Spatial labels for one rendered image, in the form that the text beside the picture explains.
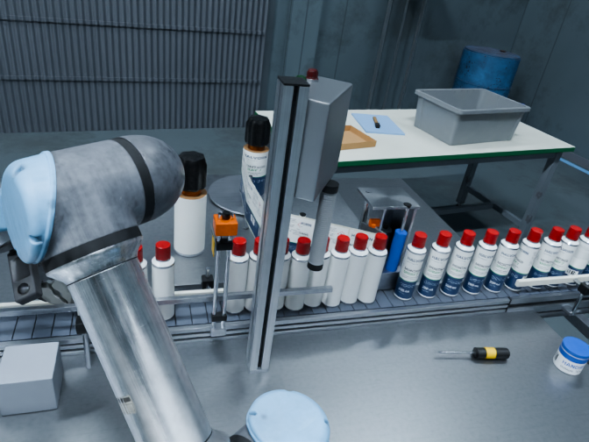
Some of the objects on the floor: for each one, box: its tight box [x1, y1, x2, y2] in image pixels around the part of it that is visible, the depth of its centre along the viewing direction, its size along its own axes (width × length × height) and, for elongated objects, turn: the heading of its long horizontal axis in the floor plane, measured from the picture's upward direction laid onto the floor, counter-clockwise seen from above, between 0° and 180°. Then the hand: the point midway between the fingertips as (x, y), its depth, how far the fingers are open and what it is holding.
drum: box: [452, 46, 521, 98], centre depth 548 cm, size 62×62×95 cm
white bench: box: [254, 110, 576, 246], centre depth 318 cm, size 190×75×80 cm, turn 102°
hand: (69, 304), depth 109 cm, fingers closed, pressing on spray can
